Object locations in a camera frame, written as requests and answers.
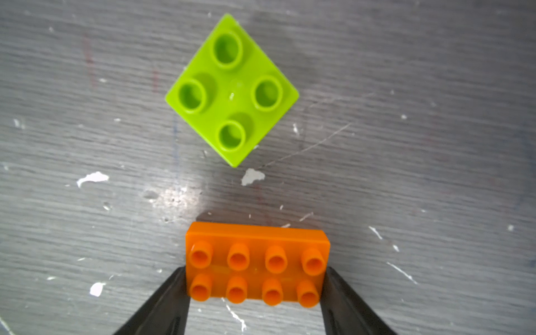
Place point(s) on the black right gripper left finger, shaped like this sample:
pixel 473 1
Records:
pixel 165 312

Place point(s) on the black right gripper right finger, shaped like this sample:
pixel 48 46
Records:
pixel 345 312

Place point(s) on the lime green 2x2 lego brick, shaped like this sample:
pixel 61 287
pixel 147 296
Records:
pixel 231 93

